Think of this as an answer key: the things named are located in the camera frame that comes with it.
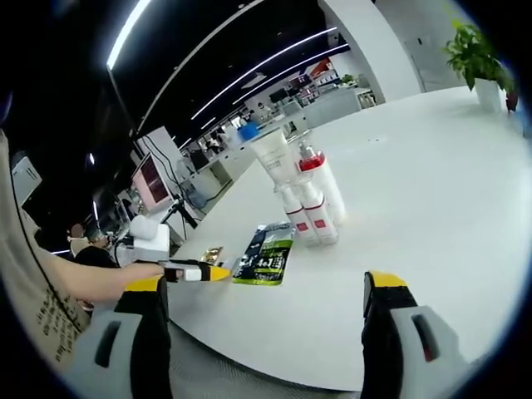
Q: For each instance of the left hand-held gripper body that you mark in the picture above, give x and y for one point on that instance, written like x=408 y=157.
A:
x=151 y=241

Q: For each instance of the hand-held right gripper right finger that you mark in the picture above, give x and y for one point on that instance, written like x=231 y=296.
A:
x=390 y=353

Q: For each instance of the pink-lit monitor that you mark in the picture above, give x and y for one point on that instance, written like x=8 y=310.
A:
x=151 y=183

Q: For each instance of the small gold packet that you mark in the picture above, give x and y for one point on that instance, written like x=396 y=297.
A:
x=212 y=254

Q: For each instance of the green plant in white pot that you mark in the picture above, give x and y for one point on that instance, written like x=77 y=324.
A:
x=478 y=58

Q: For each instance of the small white red-label skincare bottle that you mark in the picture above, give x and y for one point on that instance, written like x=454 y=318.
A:
x=301 y=224
x=324 y=220

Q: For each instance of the blue storage bin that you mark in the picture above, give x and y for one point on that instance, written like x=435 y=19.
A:
x=247 y=131

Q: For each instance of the white skincare tube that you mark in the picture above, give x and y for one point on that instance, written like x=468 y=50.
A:
x=274 y=160

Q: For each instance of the large white red-banded skincare bottle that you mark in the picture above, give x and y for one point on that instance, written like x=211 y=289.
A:
x=328 y=187

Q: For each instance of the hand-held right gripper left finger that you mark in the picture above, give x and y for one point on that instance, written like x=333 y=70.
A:
x=145 y=353

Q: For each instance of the black green skincare sachet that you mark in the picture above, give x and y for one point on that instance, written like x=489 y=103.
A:
x=268 y=255

